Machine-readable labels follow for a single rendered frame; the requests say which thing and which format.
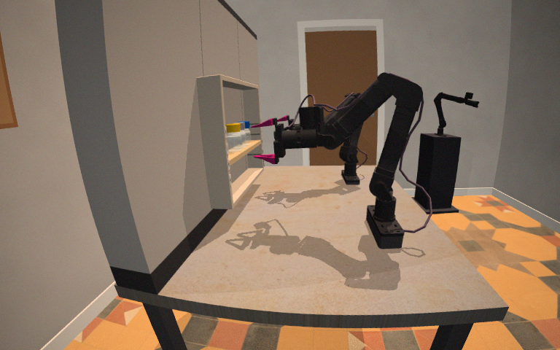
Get white bottle with blue cap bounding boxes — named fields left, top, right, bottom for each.
left=237, top=121, right=251, bottom=147

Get white bottle with grey cap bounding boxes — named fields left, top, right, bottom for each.
left=231, top=122, right=246, bottom=149

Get light wooden plank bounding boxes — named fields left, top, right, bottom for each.
left=228, top=140, right=261, bottom=166

